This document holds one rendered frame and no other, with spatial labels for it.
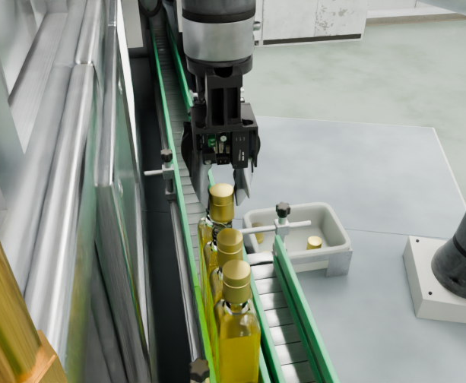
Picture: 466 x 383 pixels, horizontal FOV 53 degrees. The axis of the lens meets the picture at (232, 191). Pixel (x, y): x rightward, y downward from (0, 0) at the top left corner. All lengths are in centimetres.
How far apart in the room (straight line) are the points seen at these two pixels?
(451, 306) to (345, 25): 402
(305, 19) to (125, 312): 430
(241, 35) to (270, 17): 413
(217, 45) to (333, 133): 124
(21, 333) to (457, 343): 99
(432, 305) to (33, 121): 92
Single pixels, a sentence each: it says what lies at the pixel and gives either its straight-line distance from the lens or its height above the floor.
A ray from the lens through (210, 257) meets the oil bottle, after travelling 68.
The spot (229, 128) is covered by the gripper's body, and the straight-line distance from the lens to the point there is 50.
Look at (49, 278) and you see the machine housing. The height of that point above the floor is 139.
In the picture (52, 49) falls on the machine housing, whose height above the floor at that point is 143.
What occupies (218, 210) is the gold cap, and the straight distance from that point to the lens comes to 63.
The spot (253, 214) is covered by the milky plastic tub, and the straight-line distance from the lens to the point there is 115.
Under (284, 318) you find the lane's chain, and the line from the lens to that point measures 88.
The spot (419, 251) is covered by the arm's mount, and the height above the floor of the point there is 81.
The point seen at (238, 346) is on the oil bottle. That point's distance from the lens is 63.
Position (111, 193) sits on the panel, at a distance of 45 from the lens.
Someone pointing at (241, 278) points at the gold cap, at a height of 116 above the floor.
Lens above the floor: 157
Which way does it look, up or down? 37 degrees down
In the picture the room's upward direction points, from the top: straight up
